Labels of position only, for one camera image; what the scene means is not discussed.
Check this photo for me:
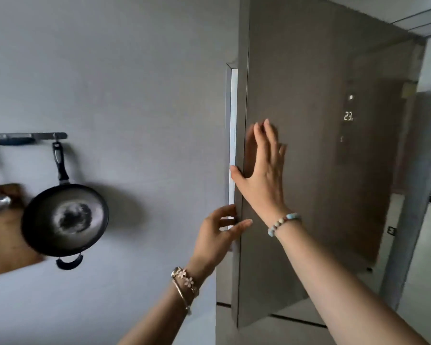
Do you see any person's right hand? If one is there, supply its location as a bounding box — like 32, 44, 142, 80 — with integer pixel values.
230, 119, 298, 227

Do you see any person's left hand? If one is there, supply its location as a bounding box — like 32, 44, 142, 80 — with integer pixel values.
188, 204, 254, 276

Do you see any grey fridge door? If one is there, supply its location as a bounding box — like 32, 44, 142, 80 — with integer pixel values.
231, 0, 426, 329

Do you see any person's right forearm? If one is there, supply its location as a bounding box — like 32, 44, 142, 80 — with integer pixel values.
273, 220, 431, 345

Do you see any person's left forearm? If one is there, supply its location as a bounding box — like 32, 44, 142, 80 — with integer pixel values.
118, 267, 216, 345

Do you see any grey fridge body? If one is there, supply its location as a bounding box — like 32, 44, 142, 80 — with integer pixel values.
215, 62, 328, 345

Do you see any gold bangle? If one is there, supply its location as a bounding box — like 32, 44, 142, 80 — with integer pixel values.
171, 278, 193, 316

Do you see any black wok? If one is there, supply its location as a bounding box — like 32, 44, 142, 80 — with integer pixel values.
21, 141, 110, 271

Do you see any wooden cutting board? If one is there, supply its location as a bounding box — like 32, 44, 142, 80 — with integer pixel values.
0, 183, 46, 279

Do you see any pastel beaded bracelet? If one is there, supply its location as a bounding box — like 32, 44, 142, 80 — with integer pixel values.
267, 212, 302, 237

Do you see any pink flower bracelet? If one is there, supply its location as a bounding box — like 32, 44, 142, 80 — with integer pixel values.
171, 266, 200, 298

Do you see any grey door frame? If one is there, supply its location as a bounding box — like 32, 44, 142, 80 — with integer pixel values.
380, 32, 431, 311

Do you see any metal wall rail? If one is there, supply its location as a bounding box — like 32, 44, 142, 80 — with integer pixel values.
0, 132, 68, 145

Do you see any blue handled utensil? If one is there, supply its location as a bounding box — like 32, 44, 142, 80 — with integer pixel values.
0, 137, 36, 146

